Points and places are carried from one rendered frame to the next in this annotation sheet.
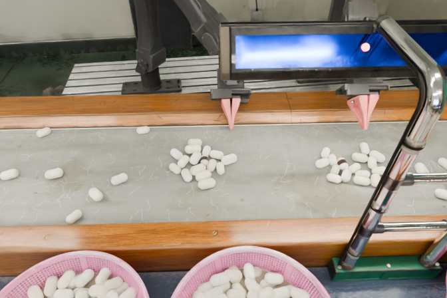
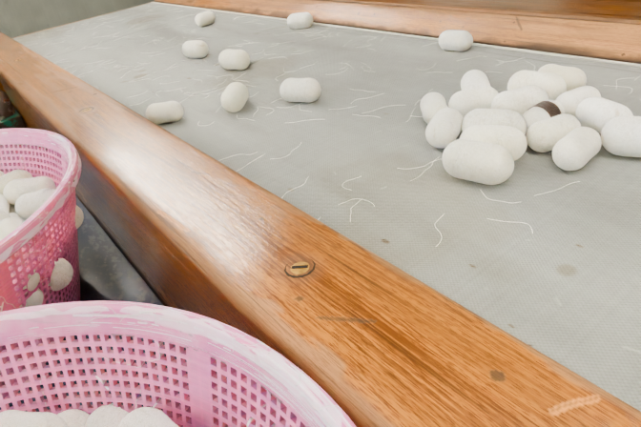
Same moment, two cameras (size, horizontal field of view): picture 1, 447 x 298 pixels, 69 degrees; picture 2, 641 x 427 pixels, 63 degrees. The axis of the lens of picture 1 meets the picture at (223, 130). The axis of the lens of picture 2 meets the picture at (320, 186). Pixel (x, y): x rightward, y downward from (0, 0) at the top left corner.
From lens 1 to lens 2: 0.50 m
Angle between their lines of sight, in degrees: 49
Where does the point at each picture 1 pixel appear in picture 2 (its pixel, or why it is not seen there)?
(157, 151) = (442, 81)
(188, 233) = (240, 222)
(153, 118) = (503, 24)
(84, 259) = (65, 163)
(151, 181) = (357, 119)
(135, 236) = (155, 166)
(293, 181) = not seen: outside the picture
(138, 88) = not seen: hidden behind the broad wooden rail
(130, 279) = (40, 241)
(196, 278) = (97, 359)
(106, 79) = not seen: hidden behind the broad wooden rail
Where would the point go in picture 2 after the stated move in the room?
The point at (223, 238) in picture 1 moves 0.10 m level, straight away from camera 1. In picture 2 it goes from (298, 301) to (485, 188)
